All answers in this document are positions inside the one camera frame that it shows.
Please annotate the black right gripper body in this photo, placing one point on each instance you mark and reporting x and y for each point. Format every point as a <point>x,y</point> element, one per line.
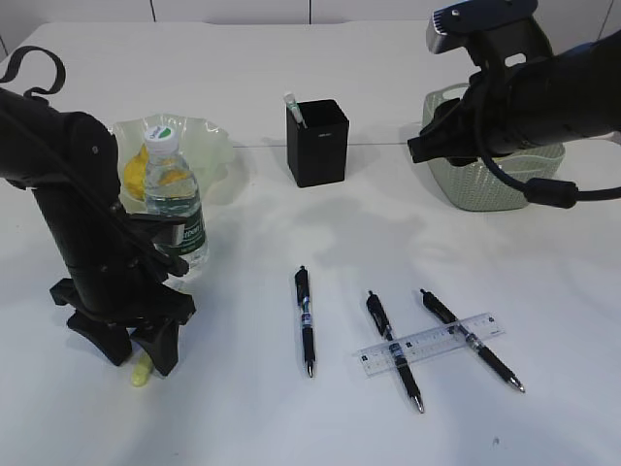
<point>456,129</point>

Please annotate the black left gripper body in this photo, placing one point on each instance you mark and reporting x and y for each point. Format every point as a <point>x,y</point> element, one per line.
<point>115,269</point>

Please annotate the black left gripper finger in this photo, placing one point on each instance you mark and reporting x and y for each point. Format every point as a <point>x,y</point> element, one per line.
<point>160,341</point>
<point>112,341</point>

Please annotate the yellow-green utility knife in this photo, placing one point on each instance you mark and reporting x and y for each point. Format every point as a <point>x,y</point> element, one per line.
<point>142,370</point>

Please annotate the yellow pear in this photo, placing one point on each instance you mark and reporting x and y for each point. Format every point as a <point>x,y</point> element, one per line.
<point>134,175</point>

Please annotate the clear water bottle green label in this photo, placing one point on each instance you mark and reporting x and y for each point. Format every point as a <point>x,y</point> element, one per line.
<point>180,199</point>

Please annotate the teal utility knife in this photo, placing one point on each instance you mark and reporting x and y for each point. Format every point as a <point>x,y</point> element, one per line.
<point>292,106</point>

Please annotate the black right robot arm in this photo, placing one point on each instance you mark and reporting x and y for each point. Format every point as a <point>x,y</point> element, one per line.
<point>569,97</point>

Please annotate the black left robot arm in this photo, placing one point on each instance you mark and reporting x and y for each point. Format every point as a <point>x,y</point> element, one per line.
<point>40,145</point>

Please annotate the green woven plastic basket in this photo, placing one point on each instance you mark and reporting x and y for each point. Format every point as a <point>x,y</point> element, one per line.
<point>474,188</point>

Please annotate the black square pen holder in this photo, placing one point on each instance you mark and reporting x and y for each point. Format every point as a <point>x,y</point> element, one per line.
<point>316,152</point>

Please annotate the translucent green wavy glass plate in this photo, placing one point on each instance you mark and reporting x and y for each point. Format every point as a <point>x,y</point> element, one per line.
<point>205,146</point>

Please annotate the black pen left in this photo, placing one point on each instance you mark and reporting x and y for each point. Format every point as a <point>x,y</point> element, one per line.
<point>302,286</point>

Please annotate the black pen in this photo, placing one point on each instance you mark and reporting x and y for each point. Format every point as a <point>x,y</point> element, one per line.
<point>439,310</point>
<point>302,286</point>
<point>383,326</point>

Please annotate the black pen right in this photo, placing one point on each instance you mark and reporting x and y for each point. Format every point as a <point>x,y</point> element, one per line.
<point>439,310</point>

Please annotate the black pen middle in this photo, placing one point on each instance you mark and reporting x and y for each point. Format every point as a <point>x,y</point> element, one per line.
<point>383,326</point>

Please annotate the clear plastic ruler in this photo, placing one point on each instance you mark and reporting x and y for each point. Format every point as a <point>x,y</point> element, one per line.
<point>428,344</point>

